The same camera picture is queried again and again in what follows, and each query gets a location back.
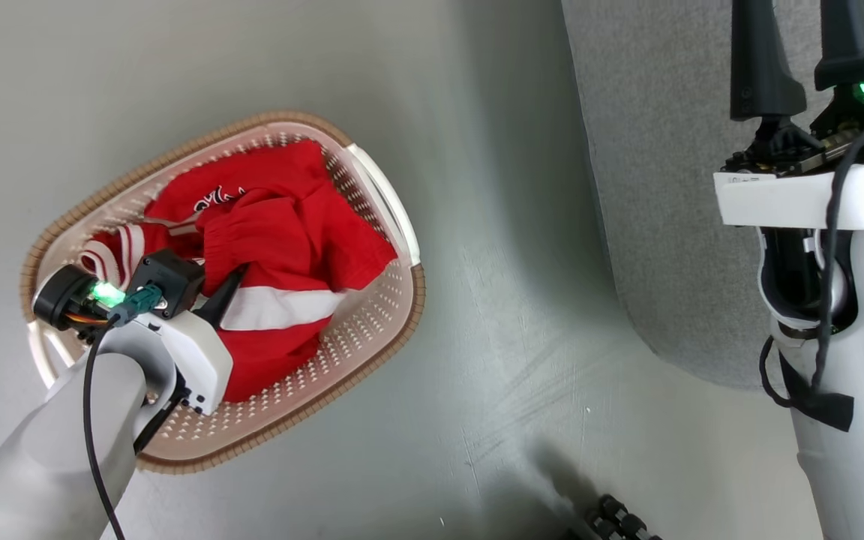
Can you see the red shorts with white stripe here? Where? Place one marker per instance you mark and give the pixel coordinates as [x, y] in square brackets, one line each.
[297, 240]

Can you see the beige perforated laundry basket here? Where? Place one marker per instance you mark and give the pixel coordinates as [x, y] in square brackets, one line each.
[372, 337]

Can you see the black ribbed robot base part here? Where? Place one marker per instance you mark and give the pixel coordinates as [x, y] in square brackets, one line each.
[616, 516]

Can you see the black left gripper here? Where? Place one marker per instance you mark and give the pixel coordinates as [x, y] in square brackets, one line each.
[64, 296]

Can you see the red jersey with white lettering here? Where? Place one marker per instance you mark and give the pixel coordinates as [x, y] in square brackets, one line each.
[252, 169]

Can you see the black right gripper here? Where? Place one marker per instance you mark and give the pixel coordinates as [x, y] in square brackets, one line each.
[799, 154]

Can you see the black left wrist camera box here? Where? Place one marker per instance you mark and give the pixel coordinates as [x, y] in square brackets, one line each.
[169, 277]

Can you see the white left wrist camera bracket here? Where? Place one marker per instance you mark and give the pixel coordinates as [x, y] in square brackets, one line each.
[196, 360]

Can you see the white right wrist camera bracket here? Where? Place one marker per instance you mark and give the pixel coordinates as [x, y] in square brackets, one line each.
[777, 199]

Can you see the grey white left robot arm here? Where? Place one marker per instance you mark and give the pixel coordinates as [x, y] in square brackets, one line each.
[42, 465]

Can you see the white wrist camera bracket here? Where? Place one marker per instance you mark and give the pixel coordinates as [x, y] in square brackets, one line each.
[777, 199]
[196, 360]

